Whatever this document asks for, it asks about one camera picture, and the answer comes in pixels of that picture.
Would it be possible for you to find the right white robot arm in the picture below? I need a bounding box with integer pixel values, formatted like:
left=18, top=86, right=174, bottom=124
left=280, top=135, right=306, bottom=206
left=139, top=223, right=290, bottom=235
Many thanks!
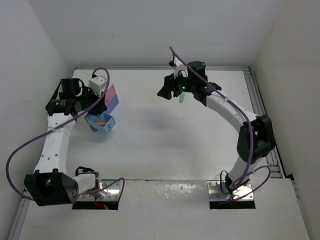
left=157, top=60, right=276, bottom=193

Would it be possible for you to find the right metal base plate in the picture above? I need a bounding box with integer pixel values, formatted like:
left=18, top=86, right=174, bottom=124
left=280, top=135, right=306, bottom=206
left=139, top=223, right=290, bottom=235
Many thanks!
left=207, top=180, right=254, bottom=202

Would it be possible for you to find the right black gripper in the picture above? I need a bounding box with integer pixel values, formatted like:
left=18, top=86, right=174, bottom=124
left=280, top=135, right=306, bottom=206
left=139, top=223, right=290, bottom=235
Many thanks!
left=158, top=68, right=196, bottom=100

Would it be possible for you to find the light blue small drawer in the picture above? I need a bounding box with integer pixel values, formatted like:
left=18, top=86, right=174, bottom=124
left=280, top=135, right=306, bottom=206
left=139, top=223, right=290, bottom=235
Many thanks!
left=84, top=112, right=116, bottom=134

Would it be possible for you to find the metal base plate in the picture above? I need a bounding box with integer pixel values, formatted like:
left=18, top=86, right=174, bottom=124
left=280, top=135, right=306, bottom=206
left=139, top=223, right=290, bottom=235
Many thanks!
left=207, top=180, right=254, bottom=202
left=77, top=179, right=123, bottom=202

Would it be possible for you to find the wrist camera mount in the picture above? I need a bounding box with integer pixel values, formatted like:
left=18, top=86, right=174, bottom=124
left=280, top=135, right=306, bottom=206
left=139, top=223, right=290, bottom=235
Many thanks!
left=88, top=76, right=107, bottom=96
left=168, top=58, right=186, bottom=78

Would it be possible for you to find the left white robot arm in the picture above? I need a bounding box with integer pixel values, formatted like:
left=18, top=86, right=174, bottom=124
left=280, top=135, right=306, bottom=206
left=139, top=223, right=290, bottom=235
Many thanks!
left=24, top=75, right=109, bottom=206

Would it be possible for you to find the green correction tape case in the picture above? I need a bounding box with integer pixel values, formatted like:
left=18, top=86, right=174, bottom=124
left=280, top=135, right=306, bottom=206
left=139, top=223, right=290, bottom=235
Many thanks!
left=179, top=92, right=186, bottom=104

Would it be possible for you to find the purple-blue drawer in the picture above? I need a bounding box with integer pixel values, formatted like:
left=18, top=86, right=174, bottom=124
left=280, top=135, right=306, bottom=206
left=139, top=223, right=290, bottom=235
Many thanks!
left=90, top=93, right=120, bottom=132

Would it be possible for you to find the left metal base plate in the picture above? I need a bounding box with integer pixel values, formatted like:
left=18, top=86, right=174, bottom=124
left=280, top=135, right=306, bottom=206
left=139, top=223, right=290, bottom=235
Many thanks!
left=77, top=179, right=123, bottom=202

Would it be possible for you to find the pink drawer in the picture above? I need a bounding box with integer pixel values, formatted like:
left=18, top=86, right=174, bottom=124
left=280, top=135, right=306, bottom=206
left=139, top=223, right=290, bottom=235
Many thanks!
left=104, top=84, right=117, bottom=105

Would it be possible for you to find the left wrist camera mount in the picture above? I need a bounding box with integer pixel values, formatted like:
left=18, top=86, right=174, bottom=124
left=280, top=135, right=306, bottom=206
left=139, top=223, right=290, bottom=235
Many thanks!
left=88, top=76, right=107, bottom=96

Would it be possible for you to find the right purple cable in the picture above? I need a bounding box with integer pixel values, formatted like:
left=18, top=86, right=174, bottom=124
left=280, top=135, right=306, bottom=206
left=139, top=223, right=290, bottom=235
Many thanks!
left=168, top=46, right=272, bottom=201

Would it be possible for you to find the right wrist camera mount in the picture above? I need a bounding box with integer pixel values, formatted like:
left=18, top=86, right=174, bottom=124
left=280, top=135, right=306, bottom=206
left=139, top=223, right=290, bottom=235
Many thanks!
left=168, top=58, right=186, bottom=78

